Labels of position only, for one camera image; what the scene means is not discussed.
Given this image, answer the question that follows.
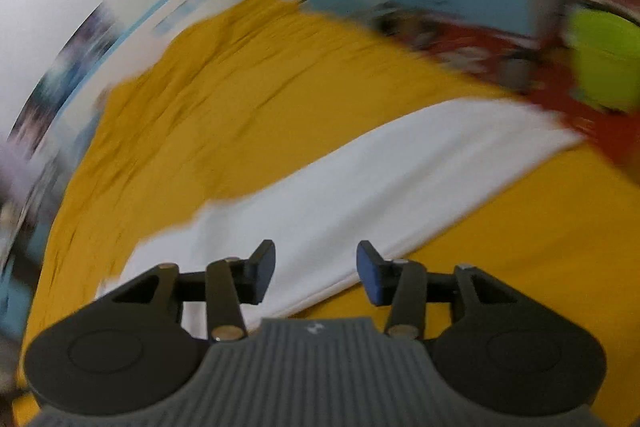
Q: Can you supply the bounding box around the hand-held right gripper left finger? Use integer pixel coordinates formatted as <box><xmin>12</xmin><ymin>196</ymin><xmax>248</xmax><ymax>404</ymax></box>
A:
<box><xmin>111</xmin><ymin>239</ymin><xmax>277</xmax><ymax>344</ymax></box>

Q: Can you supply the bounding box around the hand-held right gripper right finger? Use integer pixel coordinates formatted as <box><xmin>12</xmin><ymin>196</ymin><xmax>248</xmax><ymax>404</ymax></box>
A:
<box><xmin>356</xmin><ymin>241</ymin><xmax>522</xmax><ymax>341</ymax></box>

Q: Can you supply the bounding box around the white garment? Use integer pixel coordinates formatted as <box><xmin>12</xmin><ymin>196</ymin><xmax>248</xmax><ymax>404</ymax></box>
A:
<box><xmin>97</xmin><ymin>99</ymin><xmax>583</xmax><ymax>340</ymax></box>

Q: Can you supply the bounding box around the yellow bed sheet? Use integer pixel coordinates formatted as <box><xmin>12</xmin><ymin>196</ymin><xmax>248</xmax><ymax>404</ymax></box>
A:
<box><xmin>12</xmin><ymin>0</ymin><xmax>640</xmax><ymax>427</ymax></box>

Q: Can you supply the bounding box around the red printed cloth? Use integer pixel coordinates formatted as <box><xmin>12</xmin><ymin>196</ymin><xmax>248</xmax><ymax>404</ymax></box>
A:
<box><xmin>380</xmin><ymin>7</ymin><xmax>640</xmax><ymax>188</ymax></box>

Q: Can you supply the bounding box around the white headboard with blue trim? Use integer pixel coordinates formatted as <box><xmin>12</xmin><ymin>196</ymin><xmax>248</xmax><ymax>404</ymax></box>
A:
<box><xmin>60</xmin><ymin>0</ymin><xmax>236</xmax><ymax>118</ymax></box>

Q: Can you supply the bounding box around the lime green object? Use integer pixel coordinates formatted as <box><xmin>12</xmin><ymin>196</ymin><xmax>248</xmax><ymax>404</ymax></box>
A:
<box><xmin>565</xmin><ymin>4</ymin><xmax>640</xmax><ymax>112</ymax></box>

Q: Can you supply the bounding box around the wall poster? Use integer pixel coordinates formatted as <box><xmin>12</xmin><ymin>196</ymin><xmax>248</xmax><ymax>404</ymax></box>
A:
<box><xmin>7</xmin><ymin>2</ymin><xmax>123</xmax><ymax>152</ymax></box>

